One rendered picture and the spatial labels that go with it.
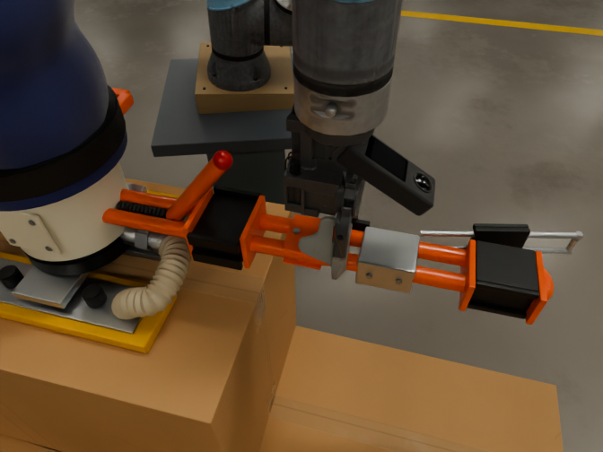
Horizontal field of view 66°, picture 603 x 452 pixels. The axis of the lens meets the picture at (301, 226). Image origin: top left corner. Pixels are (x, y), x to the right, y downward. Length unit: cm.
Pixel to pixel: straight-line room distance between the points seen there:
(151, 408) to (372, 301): 131
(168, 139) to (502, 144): 189
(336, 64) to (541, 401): 94
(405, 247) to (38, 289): 51
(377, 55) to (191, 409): 47
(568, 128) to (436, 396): 219
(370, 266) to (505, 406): 65
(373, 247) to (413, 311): 129
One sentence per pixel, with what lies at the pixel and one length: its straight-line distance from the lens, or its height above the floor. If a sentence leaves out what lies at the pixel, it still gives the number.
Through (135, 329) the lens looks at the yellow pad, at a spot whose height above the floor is 97.
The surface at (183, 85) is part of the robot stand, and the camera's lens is 162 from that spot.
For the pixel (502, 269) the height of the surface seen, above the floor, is 110.
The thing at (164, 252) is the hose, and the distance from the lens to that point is 68.
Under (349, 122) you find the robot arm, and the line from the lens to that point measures 43.
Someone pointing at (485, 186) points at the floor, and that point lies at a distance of 245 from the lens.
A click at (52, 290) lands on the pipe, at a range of 75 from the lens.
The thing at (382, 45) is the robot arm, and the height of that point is 136.
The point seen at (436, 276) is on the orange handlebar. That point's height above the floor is 109.
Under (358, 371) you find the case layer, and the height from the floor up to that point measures 54.
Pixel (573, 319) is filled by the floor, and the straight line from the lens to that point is 206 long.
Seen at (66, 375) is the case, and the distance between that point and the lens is 73.
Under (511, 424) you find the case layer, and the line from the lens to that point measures 113.
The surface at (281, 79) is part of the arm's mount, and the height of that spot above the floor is 81.
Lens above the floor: 153
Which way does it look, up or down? 47 degrees down
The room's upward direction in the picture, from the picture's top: 1 degrees counter-clockwise
